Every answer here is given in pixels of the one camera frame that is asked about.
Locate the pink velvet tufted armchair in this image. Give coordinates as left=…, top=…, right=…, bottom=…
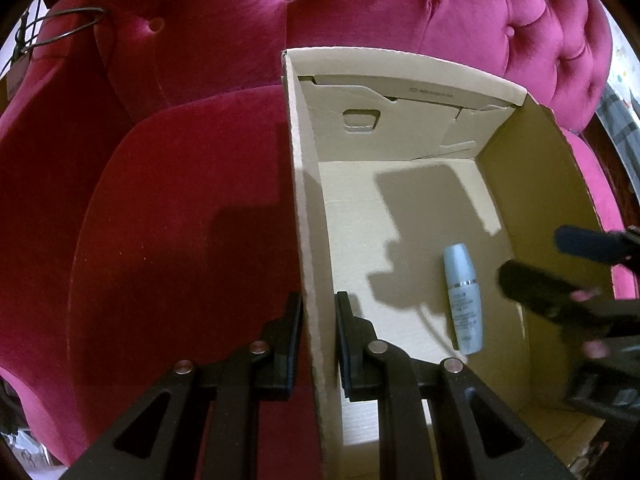
left=0, top=0, right=640, bottom=480

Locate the light blue cosmetic bottle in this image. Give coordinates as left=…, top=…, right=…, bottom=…
left=442, top=243, right=487, bottom=357

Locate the brown cardboard piece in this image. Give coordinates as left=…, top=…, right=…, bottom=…
left=0, top=56, right=36, bottom=106

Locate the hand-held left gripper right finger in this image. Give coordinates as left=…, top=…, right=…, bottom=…
left=334, top=290, right=576, bottom=480

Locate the person's right hand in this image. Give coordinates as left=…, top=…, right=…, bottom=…
left=572, top=287, right=613, bottom=359

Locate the grey patterned cloth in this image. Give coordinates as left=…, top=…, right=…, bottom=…
left=594, top=85, right=640, bottom=183

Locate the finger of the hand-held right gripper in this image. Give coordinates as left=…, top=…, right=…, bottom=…
left=497, top=259, right=618, bottom=333
left=554, top=225, right=640, bottom=267

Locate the thin black cable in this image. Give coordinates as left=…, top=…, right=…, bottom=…
left=15, top=6, right=107, bottom=61

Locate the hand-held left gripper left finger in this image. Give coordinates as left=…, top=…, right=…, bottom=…
left=61, top=291, right=306, bottom=480

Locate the cardboard box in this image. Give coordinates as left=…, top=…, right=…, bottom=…
left=280, top=47, right=628, bottom=480

